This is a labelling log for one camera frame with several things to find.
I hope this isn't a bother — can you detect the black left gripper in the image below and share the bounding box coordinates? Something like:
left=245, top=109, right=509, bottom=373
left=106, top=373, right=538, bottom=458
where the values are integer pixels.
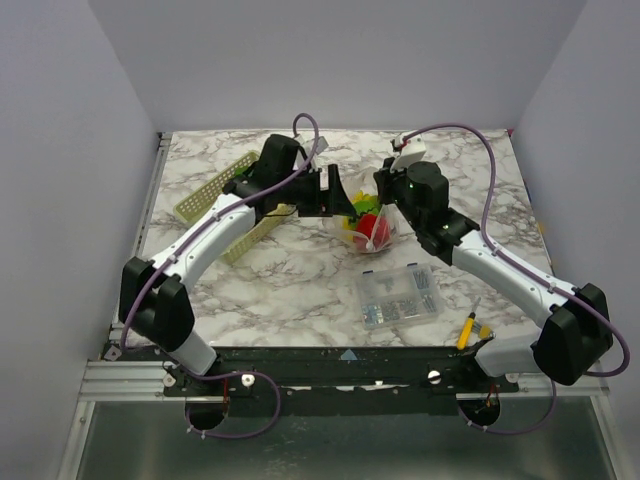
left=278, top=164, right=356, bottom=218

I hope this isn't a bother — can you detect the clear zip top bag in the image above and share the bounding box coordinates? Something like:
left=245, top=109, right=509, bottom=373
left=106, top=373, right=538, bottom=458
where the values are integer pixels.
left=328, top=206, right=398, bottom=254

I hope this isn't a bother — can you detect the red toy bell pepper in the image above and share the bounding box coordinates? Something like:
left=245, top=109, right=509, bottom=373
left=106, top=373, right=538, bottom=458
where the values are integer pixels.
left=354, top=214, right=391, bottom=250

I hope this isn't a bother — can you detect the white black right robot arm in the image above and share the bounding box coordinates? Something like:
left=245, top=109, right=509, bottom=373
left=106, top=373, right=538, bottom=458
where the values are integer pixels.
left=374, top=158, right=613, bottom=392

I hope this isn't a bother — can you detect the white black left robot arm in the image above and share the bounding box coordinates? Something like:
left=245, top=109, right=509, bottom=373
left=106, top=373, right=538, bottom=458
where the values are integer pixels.
left=118, top=134, right=356, bottom=395

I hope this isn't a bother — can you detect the pale green perforated basket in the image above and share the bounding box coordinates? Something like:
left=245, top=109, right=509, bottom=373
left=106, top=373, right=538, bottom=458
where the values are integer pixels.
left=173, top=151, right=294, bottom=266

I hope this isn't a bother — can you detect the clear plastic screw box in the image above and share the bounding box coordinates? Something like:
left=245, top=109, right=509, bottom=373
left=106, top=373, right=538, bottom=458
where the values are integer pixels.
left=354, top=263, right=444, bottom=330

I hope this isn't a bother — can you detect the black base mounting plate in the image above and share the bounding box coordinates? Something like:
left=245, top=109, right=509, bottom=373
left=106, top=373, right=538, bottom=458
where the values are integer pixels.
left=164, top=347, right=518, bottom=417

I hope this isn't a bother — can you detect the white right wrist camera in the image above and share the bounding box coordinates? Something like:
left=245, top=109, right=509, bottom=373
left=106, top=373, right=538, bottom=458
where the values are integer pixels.
left=390, top=133, right=426, bottom=172

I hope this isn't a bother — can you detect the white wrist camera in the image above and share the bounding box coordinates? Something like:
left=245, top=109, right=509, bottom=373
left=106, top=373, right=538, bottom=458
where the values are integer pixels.
left=301, top=136, right=329, bottom=157
left=390, top=133, right=426, bottom=172

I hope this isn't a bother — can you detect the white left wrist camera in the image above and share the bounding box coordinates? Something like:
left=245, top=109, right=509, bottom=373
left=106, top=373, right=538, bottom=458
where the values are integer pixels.
left=301, top=136, right=329, bottom=157

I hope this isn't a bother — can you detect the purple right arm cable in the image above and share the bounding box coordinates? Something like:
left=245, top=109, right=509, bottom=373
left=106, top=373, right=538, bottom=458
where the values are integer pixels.
left=392, top=122, right=630, bottom=435

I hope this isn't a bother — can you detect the yellow handled screwdriver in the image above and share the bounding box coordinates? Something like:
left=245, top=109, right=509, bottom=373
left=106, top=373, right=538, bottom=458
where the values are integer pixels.
left=456, top=297, right=481, bottom=350

